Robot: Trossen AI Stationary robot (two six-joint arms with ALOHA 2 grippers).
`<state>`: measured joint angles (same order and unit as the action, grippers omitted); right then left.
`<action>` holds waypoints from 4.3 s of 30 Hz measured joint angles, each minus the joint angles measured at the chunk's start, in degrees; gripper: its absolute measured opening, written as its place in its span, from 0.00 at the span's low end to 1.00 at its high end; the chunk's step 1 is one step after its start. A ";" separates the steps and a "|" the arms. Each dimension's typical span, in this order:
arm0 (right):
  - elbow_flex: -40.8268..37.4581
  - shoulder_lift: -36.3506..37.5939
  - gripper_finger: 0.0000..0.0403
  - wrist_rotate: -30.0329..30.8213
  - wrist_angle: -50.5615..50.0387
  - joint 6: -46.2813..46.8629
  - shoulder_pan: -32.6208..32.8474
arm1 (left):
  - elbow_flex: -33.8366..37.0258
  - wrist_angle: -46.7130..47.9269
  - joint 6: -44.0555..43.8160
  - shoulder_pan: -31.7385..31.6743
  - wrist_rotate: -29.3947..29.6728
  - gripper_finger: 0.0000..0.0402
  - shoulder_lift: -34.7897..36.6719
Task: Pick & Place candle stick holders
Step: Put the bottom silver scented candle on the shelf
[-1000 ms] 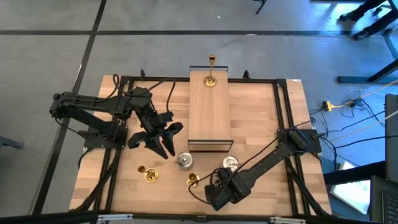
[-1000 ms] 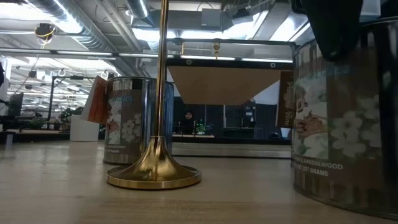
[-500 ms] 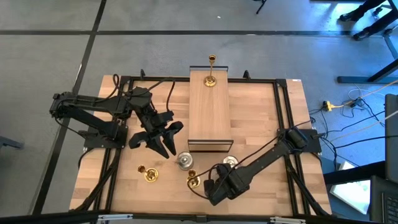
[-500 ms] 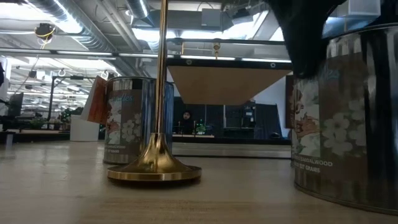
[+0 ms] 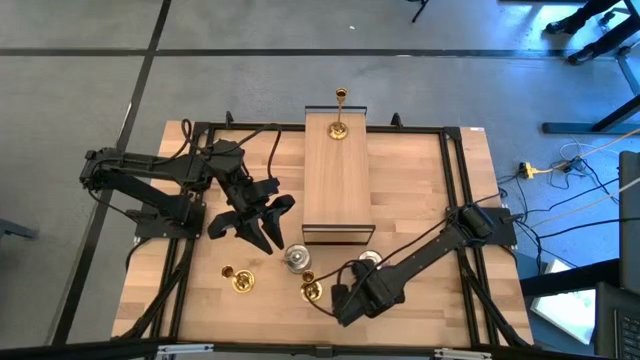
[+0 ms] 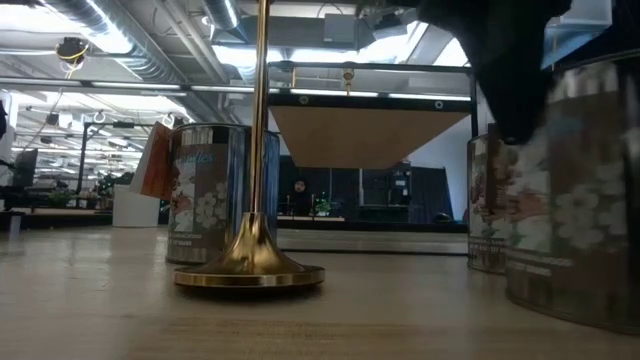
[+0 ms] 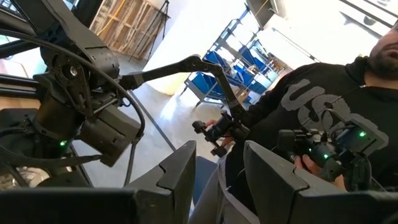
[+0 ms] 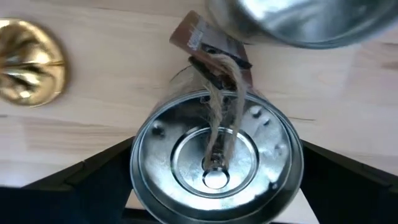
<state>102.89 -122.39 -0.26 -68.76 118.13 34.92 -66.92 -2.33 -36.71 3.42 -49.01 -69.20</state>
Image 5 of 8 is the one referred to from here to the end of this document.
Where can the white glowing tablet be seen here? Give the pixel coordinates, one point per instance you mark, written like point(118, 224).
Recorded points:
point(565, 310)

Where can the dark monitor back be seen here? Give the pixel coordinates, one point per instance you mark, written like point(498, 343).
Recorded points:
point(631, 225)

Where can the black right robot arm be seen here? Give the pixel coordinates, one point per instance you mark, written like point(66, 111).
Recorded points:
point(430, 250)

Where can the silver aluminium bracket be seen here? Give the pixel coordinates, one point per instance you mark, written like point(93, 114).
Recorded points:
point(462, 354)
point(185, 349)

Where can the wooden shelf riser black frame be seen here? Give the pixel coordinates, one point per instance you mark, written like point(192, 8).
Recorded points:
point(337, 190)

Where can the grey chair leg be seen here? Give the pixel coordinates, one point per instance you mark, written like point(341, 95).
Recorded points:
point(15, 229)

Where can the gold candlestick holder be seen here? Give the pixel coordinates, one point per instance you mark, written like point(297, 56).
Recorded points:
point(311, 291)
point(338, 131)
point(244, 281)

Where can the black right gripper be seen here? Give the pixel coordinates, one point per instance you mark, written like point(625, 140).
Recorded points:
point(375, 292)

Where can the black laptop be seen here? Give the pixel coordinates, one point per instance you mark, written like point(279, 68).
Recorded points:
point(615, 325)

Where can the silver candle tin floral label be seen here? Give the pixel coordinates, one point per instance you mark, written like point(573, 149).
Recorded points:
point(370, 256)
point(297, 257)

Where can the black bar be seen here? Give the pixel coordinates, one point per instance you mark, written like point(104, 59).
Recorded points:
point(560, 285)

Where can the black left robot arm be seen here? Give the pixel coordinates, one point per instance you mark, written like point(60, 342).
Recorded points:
point(160, 167)

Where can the yellow power plug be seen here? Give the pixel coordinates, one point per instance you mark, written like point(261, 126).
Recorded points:
point(527, 171)

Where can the black camera rig beam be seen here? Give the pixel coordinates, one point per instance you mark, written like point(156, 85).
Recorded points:
point(75, 354)

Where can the person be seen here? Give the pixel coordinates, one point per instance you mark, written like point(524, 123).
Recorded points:
point(582, 14)

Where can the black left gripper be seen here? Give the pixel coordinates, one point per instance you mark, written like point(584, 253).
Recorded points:
point(252, 192)

